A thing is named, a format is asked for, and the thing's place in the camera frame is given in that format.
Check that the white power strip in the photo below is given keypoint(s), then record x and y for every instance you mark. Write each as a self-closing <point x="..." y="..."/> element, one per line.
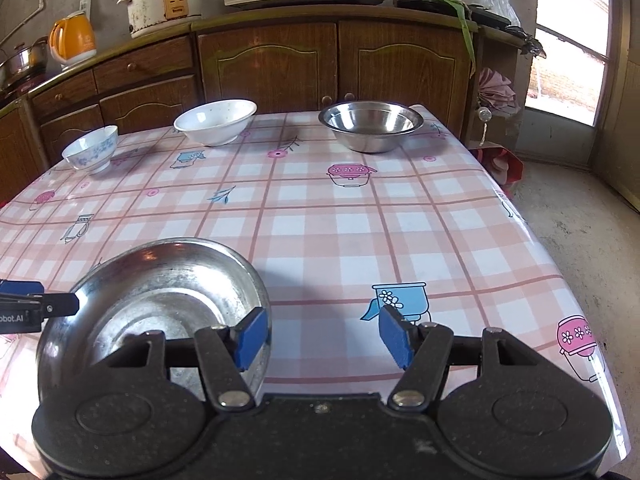
<point x="86" y="7"/>

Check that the brown wooden kitchen cabinet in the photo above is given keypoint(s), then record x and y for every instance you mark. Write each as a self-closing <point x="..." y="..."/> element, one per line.
<point x="270" y="70"/>

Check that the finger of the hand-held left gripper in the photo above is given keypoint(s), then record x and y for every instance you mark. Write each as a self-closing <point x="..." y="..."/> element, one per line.
<point x="22" y="288"/>
<point x="60" y="305"/>

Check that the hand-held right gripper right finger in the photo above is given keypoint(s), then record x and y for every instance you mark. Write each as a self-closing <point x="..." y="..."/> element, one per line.
<point x="395" y="340"/>

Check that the pink folded umbrella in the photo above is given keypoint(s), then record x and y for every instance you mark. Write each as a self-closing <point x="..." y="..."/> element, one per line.
<point x="495" y="90"/>

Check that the orange electric kettle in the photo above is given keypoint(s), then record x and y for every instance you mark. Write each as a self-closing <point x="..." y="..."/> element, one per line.
<point x="75" y="40"/>

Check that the plain white ceramic bowl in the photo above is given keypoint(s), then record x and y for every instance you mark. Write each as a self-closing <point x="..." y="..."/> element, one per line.
<point x="215" y="125"/>

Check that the pink checked tablecloth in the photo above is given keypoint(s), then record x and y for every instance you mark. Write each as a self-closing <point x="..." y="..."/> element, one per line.
<point x="320" y="220"/>

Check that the green onion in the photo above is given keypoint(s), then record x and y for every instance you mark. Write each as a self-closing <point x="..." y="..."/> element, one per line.
<point x="467" y="35"/>

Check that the metal framed glass door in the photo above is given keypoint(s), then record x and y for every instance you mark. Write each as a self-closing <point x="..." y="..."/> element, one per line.
<point x="565" y="60"/>

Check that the stainless steel plate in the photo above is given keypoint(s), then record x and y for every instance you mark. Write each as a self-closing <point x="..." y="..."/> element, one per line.
<point x="150" y="285"/>

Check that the steel cooking pot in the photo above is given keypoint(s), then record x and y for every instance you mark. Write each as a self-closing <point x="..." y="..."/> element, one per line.
<point x="22" y="60"/>

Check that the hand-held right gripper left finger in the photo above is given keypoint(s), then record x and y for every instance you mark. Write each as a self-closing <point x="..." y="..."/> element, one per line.
<point x="250" y="340"/>

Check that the stainless steel bowl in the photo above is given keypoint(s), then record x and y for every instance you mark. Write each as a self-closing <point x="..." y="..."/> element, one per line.
<point x="370" y="135"/>

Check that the red bag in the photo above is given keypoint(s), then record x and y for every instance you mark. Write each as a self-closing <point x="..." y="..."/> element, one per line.
<point x="510" y="165"/>

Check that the white rice cooker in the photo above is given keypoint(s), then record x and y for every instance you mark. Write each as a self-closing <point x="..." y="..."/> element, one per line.
<point x="150" y="10"/>

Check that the black griddle pan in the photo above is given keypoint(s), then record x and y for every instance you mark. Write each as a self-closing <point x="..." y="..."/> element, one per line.
<point x="490" y="17"/>

